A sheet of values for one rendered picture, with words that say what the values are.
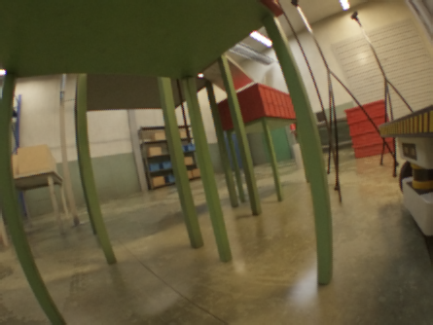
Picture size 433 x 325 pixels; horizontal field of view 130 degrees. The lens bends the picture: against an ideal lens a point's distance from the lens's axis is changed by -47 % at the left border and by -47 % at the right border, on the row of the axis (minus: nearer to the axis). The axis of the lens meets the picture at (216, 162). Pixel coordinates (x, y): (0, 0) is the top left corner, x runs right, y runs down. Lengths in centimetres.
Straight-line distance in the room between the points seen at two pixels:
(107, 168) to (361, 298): 605
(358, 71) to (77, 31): 619
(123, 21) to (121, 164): 588
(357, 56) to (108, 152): 800
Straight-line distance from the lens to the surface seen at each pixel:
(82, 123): 84
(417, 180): 59
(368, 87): 614
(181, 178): 71
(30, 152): 190
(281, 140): 676
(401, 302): 43
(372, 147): 273
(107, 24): 41
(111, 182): 606
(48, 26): 41
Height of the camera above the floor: 30
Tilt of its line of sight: 1 degrees up
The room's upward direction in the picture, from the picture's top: 12 degrees counter-clockwise
